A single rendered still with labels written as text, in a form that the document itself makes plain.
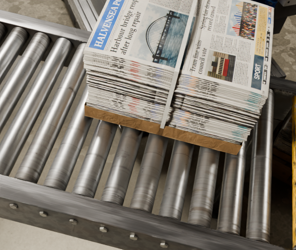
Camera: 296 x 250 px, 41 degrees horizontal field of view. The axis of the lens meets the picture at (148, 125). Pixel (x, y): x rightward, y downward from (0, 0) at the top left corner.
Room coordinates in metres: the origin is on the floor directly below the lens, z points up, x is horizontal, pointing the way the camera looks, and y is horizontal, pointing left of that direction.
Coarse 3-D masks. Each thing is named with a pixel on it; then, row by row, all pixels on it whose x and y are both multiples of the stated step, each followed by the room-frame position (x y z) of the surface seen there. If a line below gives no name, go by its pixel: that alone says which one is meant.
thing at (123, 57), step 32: (128, 0) 0.73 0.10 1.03; (160, 0) 0.76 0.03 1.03; (96, 32) 0.62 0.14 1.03; (128, 32) 0.63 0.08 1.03; (160, 32) 0.66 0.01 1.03; (96, 64) 0.56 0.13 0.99; (128, 64) 0.56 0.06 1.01; (160, 64) 0.56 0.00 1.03; (96, 96) 0.57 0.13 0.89; (128, 96) 0.57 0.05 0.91
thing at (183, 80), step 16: (192, 0) 0.79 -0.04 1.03; (208, 0) 0.80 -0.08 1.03; (176, 32) 0.67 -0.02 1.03; (192, 32) 0.68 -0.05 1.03; (176, 48) 0.62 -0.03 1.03; (192, 48) 0.63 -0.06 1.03; (192, 64) 0.58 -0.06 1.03; (160, 80) 0.56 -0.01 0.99; (160, 96) 0.56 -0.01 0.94; (176, 96) 0.56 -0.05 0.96; (160, 112) 0.56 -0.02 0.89; (176, 112) 0.56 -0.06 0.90
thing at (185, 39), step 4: (196, 0) 0.77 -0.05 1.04; (192, 4) 0.75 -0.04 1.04; (192, 8) 0.74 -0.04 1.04; (192, 12) 0.73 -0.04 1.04; (192, 16) 0.71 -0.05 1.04; (188, 20) 0.69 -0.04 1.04; (188, 24) 0.68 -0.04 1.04; (188, 28) 0.67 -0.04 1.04; (188, 32) 0.66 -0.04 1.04; (184, 36) 0.64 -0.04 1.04; (184, 40) 0.63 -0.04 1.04; (184, 44) 0.62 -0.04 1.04; (180, 48) 0.61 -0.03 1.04; (184, 48) 0.61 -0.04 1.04; (180, 52) 0.60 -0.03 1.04; (180, 56) 0.59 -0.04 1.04; (180, 60) 0.58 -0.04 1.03; (176, 64) 0.57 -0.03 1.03; (180, 64) 0.57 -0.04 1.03; (176, 68) 0.56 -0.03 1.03
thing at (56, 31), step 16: (0, 16) 0.86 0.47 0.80; (16, 16) 0.87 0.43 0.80; (32, 32) 0.83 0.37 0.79; (48, 32) 0.83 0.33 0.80; (64, 32) 0.85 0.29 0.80; (80, 32) 0.86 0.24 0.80; (48, 48) 0.83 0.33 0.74; (272, 80) 0.83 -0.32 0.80; (288, 80) 0.84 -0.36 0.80; (288, 96) 0.79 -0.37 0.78; (288, 112) 0.79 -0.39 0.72
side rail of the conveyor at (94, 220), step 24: (0, 192) 0.34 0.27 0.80; (24, 192) 0.35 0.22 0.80; (48, 192) 0.36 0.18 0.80; (0, 216) 0.33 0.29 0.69; (24, 216) 0.32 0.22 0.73; (48, 216) 0.32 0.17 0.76; (72, 216) 0.32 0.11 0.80; (96, 216) 0.33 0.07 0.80; (120, 216) 0.34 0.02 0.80; (144, 216) 0.35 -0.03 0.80; (96, 240) 0.32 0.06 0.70; (120, 240) 0.31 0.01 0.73; (144, 240) 0.31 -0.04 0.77; (168, 240) 0.31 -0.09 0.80; (192, 240) 0.32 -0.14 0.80; (216, 240) 0.33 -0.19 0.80; (240, 240) 0.34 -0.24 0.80
